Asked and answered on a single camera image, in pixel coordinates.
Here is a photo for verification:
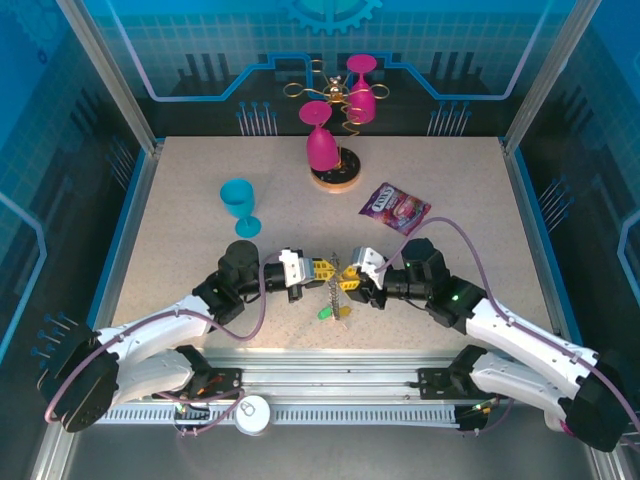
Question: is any pink plastic goblet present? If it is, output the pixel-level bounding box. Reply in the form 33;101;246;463
298;100;340;172
346;53;379;124

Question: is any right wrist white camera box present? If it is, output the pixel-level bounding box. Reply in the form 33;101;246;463
349;245;388;289

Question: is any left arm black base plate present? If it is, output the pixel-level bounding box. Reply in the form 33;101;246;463
164;367;246;402

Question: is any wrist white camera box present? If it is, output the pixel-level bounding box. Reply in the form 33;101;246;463
277;247;318;291
349;245;388;289

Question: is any wire keyring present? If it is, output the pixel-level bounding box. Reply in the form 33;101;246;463
326;251;352;327

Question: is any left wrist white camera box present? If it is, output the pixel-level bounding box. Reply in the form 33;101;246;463
277;247;318;291

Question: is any slotted grey cable duct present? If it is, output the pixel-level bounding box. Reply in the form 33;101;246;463
94;405;462;426

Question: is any blue plastic goblet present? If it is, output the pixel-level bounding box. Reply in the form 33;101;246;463
219;178;263;239

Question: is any white round cap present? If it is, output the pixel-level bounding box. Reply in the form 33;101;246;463
234;394;273;436

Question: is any gold wire glass rack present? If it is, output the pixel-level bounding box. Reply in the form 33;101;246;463
282;59;392;194

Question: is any purple candy bag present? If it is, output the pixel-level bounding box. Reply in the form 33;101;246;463
356;181;433;238

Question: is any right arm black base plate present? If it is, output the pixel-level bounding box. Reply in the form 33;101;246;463
416;366;509;402

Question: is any aluminium frame post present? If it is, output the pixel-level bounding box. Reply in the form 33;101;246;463
53;0;167;155
498;0;587;155

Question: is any aluminium extrusion rail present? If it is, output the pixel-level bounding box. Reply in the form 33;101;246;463
59;348;602;397

